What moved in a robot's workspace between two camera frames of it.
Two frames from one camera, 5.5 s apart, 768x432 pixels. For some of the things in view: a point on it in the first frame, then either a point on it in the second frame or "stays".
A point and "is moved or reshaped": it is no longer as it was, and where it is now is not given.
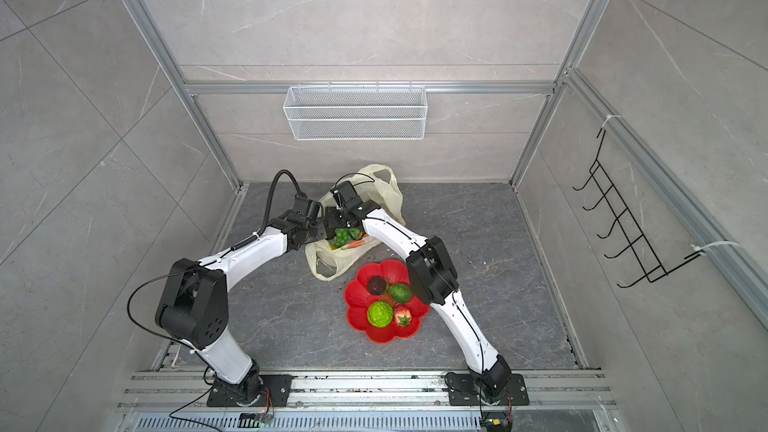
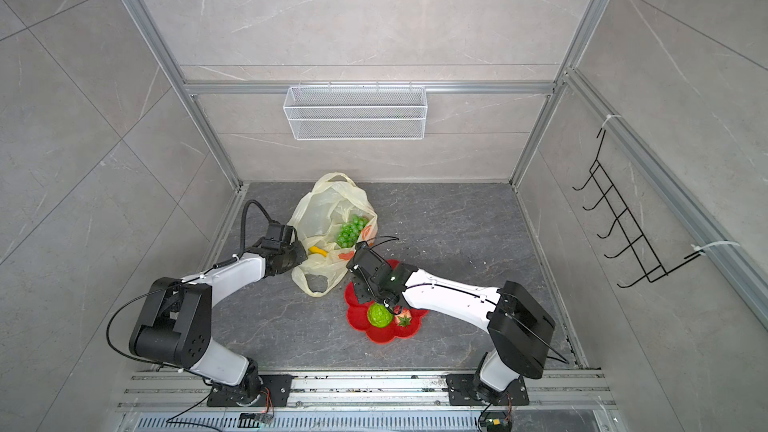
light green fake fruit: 380,314 stays
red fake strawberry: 402,315 stays
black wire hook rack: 639,245 stays
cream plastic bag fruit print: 379,185 is moved or reshaped
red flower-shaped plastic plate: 359,300 stays
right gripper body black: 337,218 → 376,292
